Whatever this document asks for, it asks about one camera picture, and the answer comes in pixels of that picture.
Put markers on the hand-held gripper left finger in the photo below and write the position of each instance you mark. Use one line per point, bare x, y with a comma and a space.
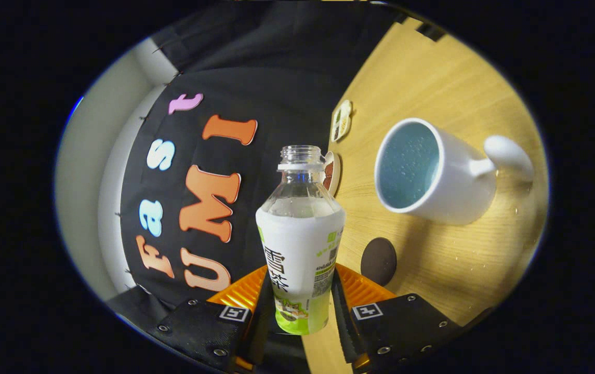
257, 337

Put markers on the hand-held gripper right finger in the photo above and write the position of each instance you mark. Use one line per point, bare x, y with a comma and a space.
344, 332

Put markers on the dark brown round coaster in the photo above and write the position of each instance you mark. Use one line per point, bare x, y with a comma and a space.
378, 262

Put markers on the clear juice bottle white label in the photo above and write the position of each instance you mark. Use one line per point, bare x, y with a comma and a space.
297, 244

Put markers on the wooden table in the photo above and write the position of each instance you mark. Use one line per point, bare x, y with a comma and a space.
458, 270

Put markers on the round plate with brown food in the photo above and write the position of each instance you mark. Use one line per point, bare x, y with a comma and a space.
332, 174

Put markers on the divided white snack dish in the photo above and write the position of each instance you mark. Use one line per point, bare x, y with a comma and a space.
342, 120

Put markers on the black backdrop cloth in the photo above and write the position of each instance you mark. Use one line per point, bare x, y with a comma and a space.
276, 78

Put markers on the small black block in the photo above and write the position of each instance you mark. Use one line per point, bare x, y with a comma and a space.
430, 31

